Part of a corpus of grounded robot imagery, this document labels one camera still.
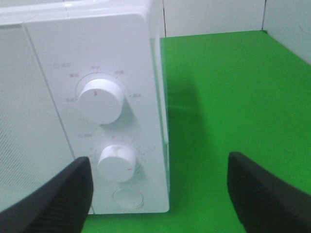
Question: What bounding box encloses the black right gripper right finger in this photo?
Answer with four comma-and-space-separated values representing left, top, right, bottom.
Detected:
227, 152, 311, 233

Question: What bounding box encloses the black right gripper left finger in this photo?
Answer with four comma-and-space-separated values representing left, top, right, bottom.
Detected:
0, 157, 93, 233

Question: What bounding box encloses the white microwave knob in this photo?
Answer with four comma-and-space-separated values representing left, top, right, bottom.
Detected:
78, 79, 124, 125
97, 144, 137, 183

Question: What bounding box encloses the round microwave door button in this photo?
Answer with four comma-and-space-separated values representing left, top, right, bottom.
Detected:
112, 188, 143, 209

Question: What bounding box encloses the white microwave oven body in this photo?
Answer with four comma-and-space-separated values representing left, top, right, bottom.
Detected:
0, 0, 170, 214

